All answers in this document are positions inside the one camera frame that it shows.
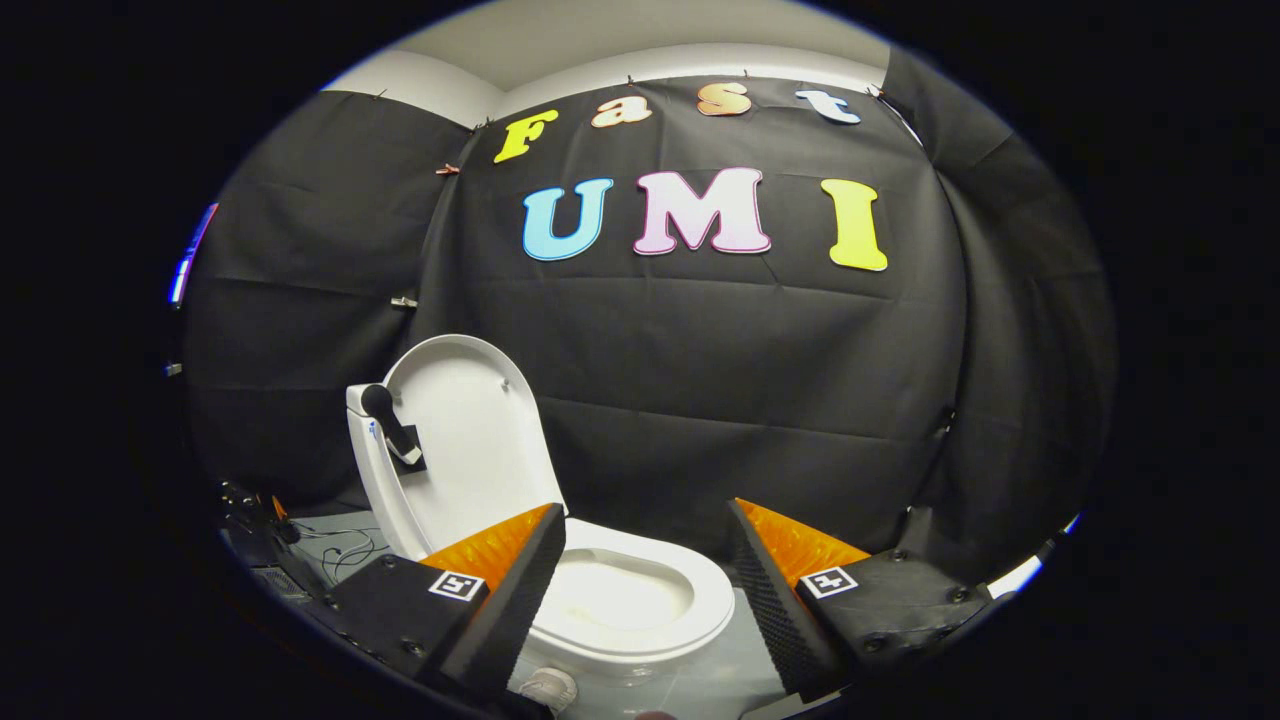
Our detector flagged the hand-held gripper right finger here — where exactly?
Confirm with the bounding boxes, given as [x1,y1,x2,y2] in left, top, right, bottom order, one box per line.
[728,498,993,701]

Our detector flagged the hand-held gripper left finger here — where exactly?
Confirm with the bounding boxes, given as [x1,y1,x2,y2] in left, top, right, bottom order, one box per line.
[322,503,568,706]

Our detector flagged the white toilet lid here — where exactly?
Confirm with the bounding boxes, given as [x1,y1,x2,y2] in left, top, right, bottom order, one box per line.
[382,334,568,551]

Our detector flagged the black lid handle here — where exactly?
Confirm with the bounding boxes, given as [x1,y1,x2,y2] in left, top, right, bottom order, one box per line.
[360,384,428,474]

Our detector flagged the white toilet tank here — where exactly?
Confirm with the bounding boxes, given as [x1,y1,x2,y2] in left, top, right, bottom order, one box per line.
[345,382,431,561]

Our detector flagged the round white floor cap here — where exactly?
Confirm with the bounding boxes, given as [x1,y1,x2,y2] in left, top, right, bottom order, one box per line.
[520,668,579,713]

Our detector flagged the black backdrop cloth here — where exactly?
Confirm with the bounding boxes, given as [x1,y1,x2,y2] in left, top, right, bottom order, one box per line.
[180,45,1116,591]

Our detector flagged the black device with orange parts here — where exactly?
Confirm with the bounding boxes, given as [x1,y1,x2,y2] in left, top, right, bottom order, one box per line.
[220,480,326,606]

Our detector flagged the lit monitor screen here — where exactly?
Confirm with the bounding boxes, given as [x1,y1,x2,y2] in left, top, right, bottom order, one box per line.
[168,202,219,308]

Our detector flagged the thin dark floor cables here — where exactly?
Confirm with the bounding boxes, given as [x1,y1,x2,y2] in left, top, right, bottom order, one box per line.
[293,518,388,588]

